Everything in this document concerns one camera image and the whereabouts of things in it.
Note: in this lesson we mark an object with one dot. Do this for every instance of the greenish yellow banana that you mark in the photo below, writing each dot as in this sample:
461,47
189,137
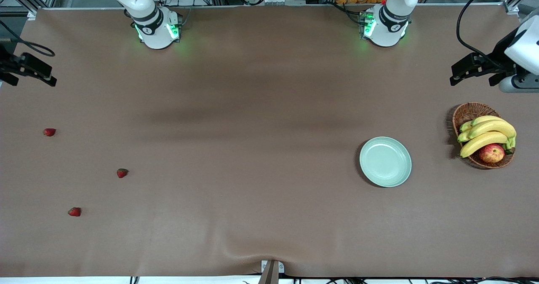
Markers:
465,126
463,136

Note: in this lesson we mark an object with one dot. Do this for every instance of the red yellow apple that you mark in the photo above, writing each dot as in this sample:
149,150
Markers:
491,153

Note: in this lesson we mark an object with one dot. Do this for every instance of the pale green round plate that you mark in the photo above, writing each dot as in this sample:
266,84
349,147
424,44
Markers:
385,162

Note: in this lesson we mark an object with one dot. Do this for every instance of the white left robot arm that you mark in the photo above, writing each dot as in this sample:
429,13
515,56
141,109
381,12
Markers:
391,18

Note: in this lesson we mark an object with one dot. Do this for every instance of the brown table cover sheet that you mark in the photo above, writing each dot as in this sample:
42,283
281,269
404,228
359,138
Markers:
252,128

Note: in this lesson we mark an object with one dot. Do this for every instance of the brown wicker basket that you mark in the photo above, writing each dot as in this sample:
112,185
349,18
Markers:
469,111

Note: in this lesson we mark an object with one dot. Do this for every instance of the red strawberry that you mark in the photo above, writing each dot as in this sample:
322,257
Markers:
74,211
49,132
122,173

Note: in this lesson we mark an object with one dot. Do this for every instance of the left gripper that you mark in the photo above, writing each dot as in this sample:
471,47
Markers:
500,51

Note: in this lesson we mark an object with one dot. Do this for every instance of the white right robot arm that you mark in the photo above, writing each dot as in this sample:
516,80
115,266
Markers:
147,6

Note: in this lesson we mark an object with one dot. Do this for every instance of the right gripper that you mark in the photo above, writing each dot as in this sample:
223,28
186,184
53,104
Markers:
5,63

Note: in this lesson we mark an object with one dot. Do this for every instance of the white terminal strip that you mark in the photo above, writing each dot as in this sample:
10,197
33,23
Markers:
282,0

